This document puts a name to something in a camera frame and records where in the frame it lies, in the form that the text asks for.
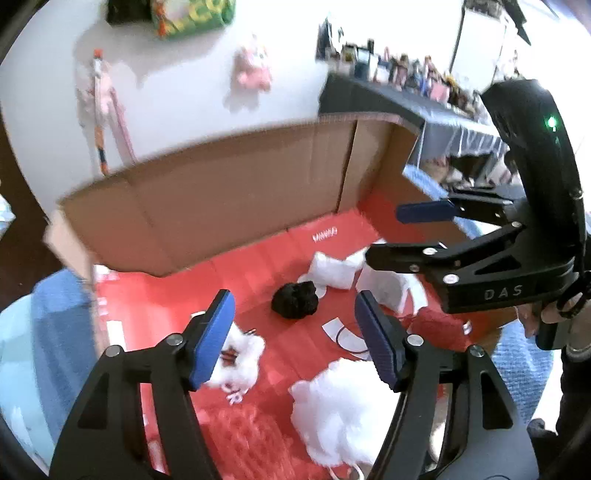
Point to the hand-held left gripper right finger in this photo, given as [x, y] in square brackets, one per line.
[376, 344]

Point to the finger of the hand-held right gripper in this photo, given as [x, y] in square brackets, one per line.
[425, 211]
[401, 258]

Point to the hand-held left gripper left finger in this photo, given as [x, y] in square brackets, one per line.
[213, 344]

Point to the white soft cloth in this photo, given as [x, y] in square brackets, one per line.
[385, 286]
[332, 272]

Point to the small white plush toy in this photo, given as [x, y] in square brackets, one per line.
[244, 360]

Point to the white fluffy bath pouf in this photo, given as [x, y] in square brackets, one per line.
[337, 406]

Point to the black fuzzy pompom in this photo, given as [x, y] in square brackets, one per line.
[295, 300]

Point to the red knitted mesh pouch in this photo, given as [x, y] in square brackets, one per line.
[249, 438]

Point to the cardboard box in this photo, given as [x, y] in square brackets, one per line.
[207, 207]

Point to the person's right hand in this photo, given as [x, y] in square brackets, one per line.
[579, 310]

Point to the black-clothed table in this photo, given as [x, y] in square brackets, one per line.
[397, 104]

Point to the dark table with bottles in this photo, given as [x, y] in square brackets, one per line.
[392, 69]

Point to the white cabinet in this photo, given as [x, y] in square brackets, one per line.
[480, 41]

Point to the pink plush toy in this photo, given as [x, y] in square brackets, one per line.
[253, 64]

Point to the pale pink hanging toy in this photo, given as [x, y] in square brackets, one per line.
[117, 110]

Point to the orange and white toy stick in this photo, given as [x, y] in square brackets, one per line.
[98, 115]

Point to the green tote bag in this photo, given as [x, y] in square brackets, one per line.
[194, 18]

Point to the black bag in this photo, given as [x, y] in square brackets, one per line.
[127, 10]

